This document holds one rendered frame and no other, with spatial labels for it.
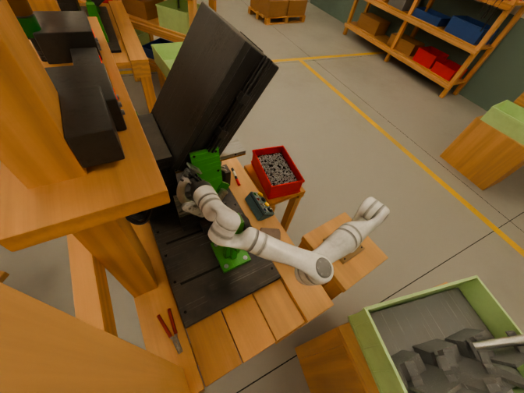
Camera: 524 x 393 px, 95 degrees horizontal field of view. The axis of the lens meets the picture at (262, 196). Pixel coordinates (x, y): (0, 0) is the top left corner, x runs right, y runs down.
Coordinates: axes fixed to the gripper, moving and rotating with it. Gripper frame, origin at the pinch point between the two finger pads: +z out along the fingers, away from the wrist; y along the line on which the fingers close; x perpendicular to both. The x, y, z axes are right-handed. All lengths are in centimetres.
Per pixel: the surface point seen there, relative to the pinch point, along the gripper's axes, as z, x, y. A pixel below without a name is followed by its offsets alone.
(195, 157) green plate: 4.3, -5.5, 0.4
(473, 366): -91, -12, -84
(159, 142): 18.6, -0.1, 8.7
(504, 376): -97, -17, -78
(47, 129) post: -32, -6, 43
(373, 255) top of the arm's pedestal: -40, -19, -87
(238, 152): 16.2, -15.5, -22.6
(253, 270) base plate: -23.5, 18.3, -38.0
